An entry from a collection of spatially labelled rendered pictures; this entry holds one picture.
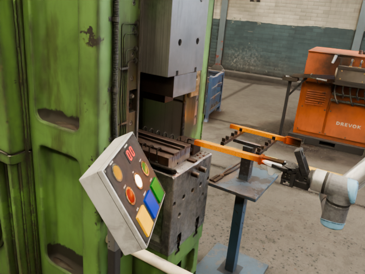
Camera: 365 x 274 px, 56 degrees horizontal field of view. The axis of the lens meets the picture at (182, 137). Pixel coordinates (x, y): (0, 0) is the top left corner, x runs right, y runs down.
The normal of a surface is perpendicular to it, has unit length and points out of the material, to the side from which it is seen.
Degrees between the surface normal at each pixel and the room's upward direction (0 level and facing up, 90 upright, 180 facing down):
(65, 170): 90
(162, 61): 90
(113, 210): 90
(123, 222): 90
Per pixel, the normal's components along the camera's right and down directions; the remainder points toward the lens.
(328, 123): -0.45, 0.28
